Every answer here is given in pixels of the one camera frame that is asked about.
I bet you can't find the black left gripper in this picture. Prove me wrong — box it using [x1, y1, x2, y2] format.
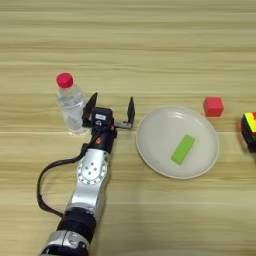
[81, 91, 136, 154]

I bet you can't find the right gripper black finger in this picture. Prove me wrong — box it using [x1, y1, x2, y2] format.
[240, 114, 256, 154]

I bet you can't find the clear bottle with red cap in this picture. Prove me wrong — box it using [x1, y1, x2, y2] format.
[55, 72, 87, 134]

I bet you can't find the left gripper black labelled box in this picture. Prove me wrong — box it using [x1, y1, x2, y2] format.
[89, 107, 114, 129]

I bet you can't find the small red cube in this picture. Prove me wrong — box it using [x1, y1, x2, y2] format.
[203, 96, 225, 118]

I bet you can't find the round white plate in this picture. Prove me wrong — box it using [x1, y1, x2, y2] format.
[134, 105, 221, 180]

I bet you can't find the green rectangular block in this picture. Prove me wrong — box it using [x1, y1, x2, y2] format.
[170, 133, 197, 166]

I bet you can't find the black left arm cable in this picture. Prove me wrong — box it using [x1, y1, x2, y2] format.
[35, 133, 101, 218]

